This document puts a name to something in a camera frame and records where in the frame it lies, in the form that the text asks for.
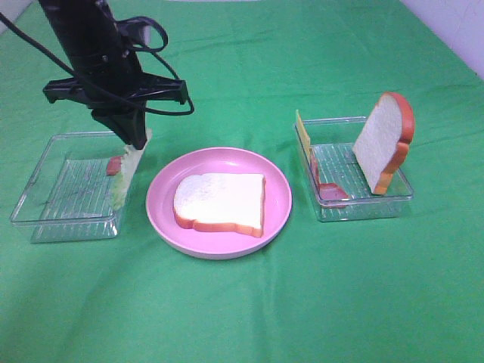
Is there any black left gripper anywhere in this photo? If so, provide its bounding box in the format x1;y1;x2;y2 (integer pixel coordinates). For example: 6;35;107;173
42;48;188;150

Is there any toy lettuce leaf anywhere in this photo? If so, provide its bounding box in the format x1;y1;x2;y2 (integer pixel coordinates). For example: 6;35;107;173
110;129;153;210

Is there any toy bacon strip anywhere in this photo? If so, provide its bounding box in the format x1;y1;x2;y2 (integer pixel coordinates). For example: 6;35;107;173
106;156;123;176

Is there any toy bread slice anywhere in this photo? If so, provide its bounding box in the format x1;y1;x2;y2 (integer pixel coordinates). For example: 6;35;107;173
173;172;265;237
352;92;416;195

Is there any toy cheese slice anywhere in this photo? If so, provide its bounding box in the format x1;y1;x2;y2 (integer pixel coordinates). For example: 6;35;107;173
296;110;311;162

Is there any toy bacon strip streaky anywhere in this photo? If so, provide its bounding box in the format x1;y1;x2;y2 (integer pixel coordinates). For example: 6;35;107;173
310;153;349;201

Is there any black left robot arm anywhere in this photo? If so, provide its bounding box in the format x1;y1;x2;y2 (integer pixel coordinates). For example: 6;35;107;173
40;1;189;150

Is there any clear plastic tray left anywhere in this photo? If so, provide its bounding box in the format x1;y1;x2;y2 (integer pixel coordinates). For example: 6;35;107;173
10;132;125;244

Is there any clear plastic tray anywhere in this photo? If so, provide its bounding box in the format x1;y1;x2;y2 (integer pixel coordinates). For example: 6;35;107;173
10;132;125;244
294;116;413;222

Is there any pink plate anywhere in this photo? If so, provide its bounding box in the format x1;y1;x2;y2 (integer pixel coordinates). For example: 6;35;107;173
146;147;292;260

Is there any clear plastic tray right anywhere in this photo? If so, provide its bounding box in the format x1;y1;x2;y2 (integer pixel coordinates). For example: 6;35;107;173
294;116;413;222

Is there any toy bread slice upright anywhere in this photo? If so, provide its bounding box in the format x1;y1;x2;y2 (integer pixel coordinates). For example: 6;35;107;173
352;92;416;195

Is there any green tablecloth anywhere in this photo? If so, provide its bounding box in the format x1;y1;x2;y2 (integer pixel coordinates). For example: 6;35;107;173
1;1;483;362

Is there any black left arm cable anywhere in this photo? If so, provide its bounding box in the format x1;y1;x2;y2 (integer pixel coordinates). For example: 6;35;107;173
0;11;196;116

